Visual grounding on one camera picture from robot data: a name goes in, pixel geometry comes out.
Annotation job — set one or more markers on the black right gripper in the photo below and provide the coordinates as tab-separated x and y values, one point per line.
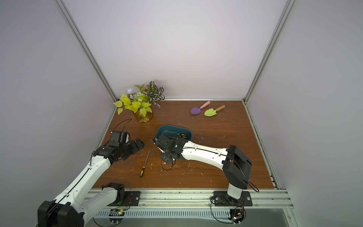
165	144

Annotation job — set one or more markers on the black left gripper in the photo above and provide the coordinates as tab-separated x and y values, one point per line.
135	146

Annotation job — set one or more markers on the teal plastic storage box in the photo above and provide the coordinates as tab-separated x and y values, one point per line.
172	132

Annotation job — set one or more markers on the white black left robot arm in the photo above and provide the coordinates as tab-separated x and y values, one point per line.
68	208

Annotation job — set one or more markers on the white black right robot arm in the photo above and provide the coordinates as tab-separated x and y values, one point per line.
232	161

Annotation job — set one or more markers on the potted green artificial plant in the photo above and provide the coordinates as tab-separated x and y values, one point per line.
140	103

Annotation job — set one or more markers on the purple toy shovel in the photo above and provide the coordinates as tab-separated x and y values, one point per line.
197	110

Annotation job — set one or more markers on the green toy shovel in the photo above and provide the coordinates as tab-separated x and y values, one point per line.
212	112

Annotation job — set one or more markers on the left electronics board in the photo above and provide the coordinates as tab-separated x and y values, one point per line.
116	216

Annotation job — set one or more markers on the electronics board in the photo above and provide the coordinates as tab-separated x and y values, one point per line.
116	216
237	216

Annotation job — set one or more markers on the right electronics board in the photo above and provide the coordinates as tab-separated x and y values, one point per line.
237	216

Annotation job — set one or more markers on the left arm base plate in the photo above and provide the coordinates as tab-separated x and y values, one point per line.
129	199

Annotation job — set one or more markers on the aluminium front rail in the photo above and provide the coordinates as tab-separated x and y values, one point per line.
195	203

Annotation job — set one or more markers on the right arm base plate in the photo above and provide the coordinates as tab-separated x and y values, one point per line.
221	198

